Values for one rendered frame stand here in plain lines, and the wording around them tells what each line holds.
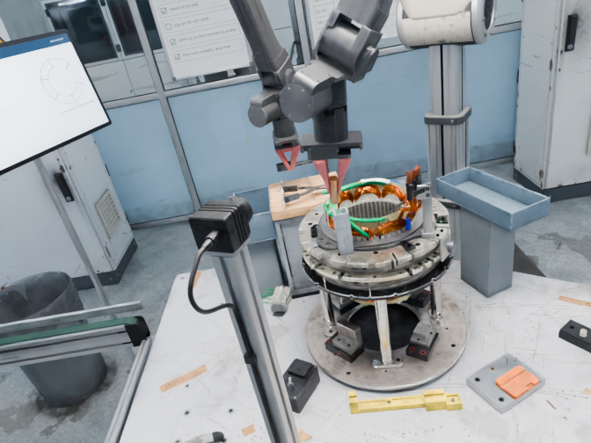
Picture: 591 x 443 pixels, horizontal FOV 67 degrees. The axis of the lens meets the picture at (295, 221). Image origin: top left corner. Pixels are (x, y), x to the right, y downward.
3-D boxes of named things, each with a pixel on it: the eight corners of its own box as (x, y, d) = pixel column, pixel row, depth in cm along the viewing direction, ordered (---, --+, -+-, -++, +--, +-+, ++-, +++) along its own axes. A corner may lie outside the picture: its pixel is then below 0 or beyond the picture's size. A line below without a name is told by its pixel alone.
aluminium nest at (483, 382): (501, 414, 86) (502, 406, 85) (466, 384, 94) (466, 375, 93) (544, 385, 90) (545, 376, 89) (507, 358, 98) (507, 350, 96)
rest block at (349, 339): (344, 334, 107) (341, 317, 105) (362, 344, 103) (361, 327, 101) (332, 344, 105) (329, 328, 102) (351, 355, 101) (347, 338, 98)
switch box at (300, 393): (275, 404, 98) (270, 387, 95) (297, 372, 105) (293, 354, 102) (299, 414, 94) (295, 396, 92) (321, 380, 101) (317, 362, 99)
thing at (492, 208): (539, 300, 111) (550, 198, 98) (506, 316, 108) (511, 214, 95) (469, 255, 132) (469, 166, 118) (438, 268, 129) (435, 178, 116)
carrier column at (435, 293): (433, 323, 107) (429, 251, 98) (429, 316, 110) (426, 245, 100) (443, 322, 107) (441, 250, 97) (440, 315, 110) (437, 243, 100)
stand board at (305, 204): (273, 221, 116) (271, 213, 115) (270, 192, 133) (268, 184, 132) (348, 206, 116) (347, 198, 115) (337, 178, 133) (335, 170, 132)
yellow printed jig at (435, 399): (351, 416, 92) (349, 405, 90) (350, 402, 95) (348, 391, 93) (463, 410, 89) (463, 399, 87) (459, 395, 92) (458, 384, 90)
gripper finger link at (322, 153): (353, 199, 76) (351, 146, 72) (310, 201, 77) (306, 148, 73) (351, 183, 82) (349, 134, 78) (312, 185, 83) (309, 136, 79)
